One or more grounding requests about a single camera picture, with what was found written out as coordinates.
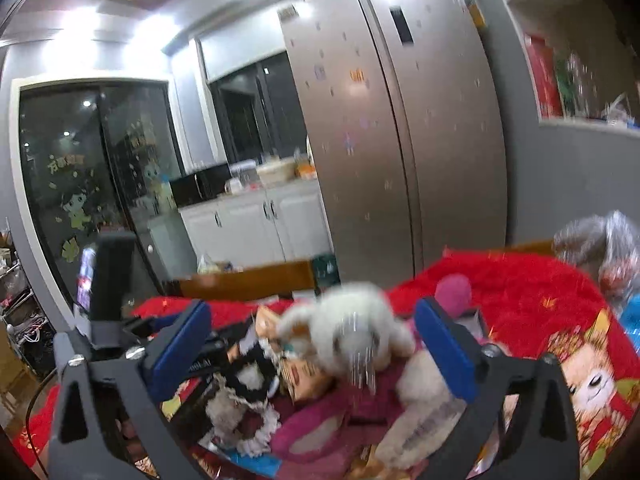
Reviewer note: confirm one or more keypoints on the white plush toy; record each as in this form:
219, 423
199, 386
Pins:
345, 330

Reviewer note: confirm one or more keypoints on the dark kitchen window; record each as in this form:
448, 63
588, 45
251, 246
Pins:
255, 110

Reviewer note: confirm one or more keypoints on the silver refrigerator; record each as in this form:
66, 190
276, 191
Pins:
395, 135

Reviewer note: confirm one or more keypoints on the tan snack packet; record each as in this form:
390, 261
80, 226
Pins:
302, 382

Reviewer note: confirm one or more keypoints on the metal storage rack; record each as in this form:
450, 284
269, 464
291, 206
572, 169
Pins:
17, 310

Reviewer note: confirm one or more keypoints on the magenta plush item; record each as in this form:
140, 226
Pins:
325, 420

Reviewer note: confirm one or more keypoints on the green crate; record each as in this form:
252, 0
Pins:
325, 271

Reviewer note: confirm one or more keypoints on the clear plastic bag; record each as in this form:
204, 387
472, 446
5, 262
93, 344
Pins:
595, 245

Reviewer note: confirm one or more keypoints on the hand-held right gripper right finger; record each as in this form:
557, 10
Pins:
445, 352

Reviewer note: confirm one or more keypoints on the glass sliding door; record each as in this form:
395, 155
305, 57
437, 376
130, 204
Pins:
75, 170

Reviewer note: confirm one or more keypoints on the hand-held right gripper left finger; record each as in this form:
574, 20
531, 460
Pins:
181, 347

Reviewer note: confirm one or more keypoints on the black and white scrunchie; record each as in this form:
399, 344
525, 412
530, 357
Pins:
245, 390

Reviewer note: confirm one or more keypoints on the fluffy white hair claw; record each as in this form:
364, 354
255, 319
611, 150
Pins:
430, 410

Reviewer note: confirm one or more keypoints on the red printed blanket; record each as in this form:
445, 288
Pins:
530, 285

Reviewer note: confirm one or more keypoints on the black microwave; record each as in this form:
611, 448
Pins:
200, 185

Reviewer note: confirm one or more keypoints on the white cup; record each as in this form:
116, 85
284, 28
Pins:
231, 186

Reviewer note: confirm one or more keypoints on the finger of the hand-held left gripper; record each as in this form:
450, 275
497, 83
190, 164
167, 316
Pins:
221, 342

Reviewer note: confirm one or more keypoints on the pink pompom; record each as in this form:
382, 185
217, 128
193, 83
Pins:
453, 292

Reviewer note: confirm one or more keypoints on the blue plastic bag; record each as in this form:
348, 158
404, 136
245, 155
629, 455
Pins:
631, 322

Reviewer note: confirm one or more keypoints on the red box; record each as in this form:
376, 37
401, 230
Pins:
542, 77

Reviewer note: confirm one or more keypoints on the white kitchen cabinet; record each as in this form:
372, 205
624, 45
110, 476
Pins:
260, 225

